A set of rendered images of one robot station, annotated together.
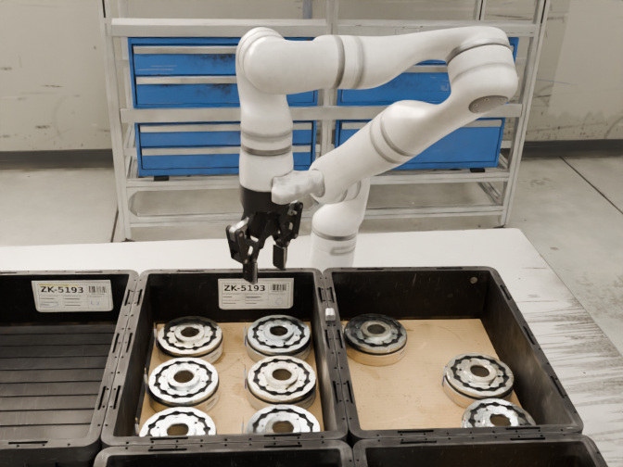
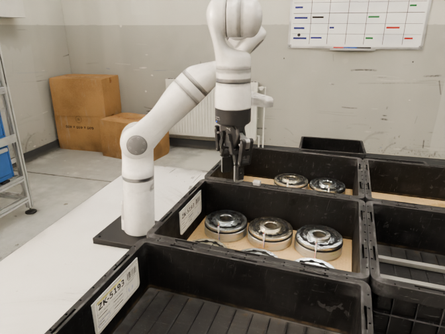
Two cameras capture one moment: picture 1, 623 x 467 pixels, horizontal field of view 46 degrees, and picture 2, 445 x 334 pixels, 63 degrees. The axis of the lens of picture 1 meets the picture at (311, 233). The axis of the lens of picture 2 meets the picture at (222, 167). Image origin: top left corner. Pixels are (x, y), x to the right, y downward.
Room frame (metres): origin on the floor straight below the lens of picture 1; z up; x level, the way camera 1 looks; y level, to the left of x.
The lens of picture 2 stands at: (0.66, 0.75, 1.29)
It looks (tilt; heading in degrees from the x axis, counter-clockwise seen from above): 21 degrees down; 294
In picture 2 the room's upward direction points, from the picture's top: straight up
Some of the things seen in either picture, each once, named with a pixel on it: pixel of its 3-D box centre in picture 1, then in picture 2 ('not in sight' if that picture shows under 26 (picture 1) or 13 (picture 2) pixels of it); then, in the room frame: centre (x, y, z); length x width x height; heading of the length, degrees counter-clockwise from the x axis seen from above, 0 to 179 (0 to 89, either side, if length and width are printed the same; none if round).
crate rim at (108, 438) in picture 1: (229, 347); (264, 221); (0.85, 0.11, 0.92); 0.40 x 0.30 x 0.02; 6
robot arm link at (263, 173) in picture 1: (275, 163); (241, 91); (0.93, 0.05, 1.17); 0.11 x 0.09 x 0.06; 50
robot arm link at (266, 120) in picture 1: (265, 89); (229, 40); (0.95, 0.07, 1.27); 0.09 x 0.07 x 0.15; 19
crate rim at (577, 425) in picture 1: (434, 343); (287, 170); (0.88, -0.19, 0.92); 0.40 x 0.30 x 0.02; 6
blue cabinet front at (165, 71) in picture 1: (226, 108); not in sight; (2.77, 0.35, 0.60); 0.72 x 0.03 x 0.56; 99
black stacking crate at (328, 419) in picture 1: (230, 375); (263, 242); (0.85, 0.11, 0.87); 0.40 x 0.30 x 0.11; 6
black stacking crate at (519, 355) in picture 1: (430, 371); (286, 187); (0.88, -0.19, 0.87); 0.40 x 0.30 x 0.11; 6
